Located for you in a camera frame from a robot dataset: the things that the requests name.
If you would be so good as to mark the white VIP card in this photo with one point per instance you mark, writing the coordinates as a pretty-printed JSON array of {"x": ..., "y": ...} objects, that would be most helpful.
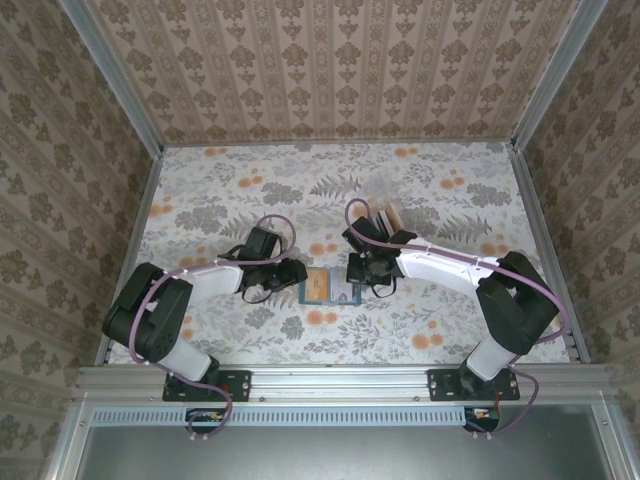
[{"x": 342, "y": 295}]

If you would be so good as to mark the teal leather card holder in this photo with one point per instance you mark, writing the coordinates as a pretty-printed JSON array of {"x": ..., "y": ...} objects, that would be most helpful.
[{"x": 333, "y": 280}]

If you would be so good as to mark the gold VIP card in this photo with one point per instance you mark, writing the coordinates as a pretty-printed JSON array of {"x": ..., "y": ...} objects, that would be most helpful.
[{"x": 318, "y": 286}]

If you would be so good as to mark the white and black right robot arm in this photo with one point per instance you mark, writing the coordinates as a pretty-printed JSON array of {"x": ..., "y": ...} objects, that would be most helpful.
[{"x": 520, "y": 310}]

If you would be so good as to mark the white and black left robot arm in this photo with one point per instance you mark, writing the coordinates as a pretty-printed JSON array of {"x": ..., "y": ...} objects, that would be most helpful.
[{"x": 150, "y": 320}]

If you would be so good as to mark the stack of black cards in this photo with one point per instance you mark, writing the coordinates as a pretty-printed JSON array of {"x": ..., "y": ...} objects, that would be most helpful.
[{"x": 377, "y": 222}]

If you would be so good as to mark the stack of white cards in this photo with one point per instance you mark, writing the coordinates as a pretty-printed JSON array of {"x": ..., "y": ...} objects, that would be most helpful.
[{"x": 385, "y": 220}]

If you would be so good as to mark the stack of gold cards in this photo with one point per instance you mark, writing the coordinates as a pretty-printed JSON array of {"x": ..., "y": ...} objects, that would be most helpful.
[{"x": 396, "y": 217}]

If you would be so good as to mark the floral patterned table mat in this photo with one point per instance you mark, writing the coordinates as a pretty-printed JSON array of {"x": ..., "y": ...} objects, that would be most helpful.
[{"x": 325, "y": 345}]

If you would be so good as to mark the black controller board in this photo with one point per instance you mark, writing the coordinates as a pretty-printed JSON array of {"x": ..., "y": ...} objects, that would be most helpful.
[
  {"x": 482, "y": 417},
  {"x": 202, "y": 417}
]

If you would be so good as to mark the grey sheet metal panel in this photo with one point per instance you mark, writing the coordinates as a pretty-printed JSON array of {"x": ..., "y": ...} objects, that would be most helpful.
[{"x": 325, "y": 455}]

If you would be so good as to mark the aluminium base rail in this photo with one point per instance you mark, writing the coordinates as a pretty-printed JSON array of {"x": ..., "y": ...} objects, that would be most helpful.
[{"x": 340, "y": 382}]

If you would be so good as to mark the aluminium side rail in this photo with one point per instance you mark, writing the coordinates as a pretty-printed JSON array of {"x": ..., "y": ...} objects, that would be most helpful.
[
  {"x": 138, "y": 225},
  {"x": 531, "y": 200}
]

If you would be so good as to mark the aluminium corner post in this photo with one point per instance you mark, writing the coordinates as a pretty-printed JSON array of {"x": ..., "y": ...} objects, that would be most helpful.
[
  {"x": 554, "y": 75},
  {"x": 117, "y": 75}
]

